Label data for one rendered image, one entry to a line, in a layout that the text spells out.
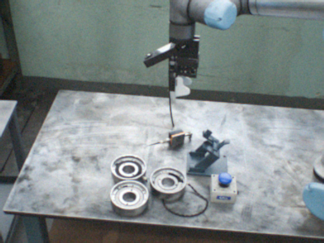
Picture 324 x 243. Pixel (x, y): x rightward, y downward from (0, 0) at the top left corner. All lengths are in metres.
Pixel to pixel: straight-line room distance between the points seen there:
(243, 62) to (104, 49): 0.93
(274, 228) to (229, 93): 1.86
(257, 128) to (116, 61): 1.56
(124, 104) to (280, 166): 0.60
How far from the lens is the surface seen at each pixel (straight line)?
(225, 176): 1.19
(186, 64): 1.21
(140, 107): 1.54
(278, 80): 2.94
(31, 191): 1.26
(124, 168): 1.27
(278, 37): 2.79
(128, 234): 1.44
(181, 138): 1.37
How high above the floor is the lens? 1.70
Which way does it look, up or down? 38 degrees down
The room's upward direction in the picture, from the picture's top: 3 degrees clockwise
